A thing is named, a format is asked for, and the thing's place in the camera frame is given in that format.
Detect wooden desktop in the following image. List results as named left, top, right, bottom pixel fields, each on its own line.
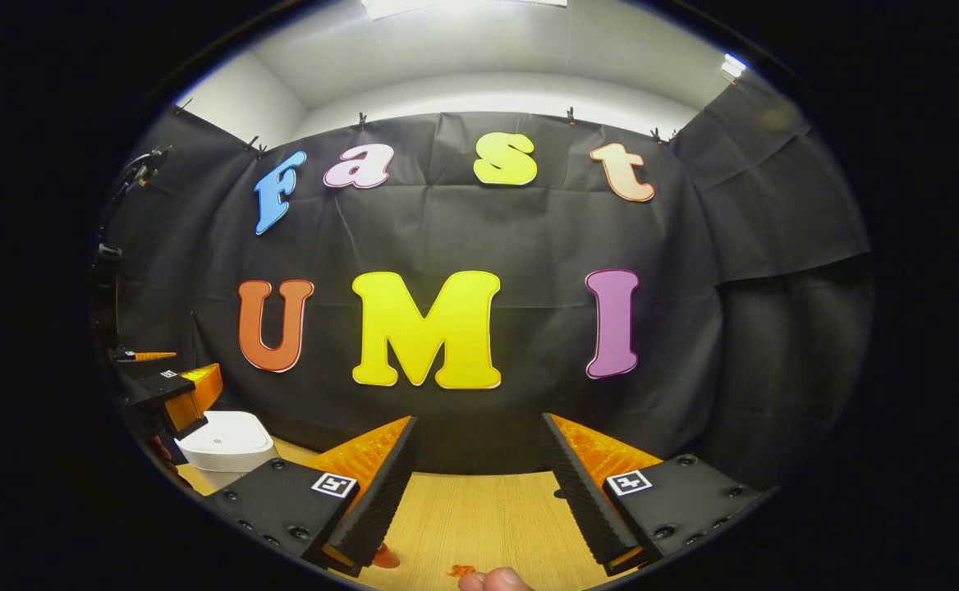
left=176, top=435, right=636, bottom=591

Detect white desktop garbage bin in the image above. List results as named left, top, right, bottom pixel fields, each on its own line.
left=174, top=410, right=279, bottom=493

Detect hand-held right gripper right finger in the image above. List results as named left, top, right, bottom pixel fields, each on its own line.
left=541, top=413, right=776, bottom=575

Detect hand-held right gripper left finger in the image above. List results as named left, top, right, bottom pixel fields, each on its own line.
left=203, top=415, right=420, bottom=577

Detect black backdrop cloth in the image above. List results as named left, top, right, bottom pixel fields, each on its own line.
left=89, top=70, right=874, bottom=493

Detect black stand with clamp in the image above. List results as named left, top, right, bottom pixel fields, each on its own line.
left=94, top=144, right=175, bottom=346

